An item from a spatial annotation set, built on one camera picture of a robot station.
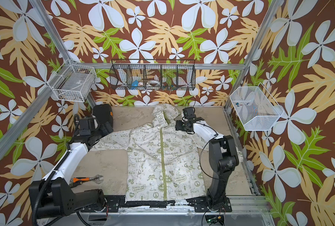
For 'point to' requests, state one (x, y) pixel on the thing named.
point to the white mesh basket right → (255, 109)
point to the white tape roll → (154, 83)
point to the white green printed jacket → (163, 162)
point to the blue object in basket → (135, 83)
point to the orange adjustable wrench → (97, 178)
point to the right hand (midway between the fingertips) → (178, 125)
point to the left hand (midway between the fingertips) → (106, 126)
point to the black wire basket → (153, 74)
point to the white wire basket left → (73, 81)
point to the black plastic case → (103, 112)
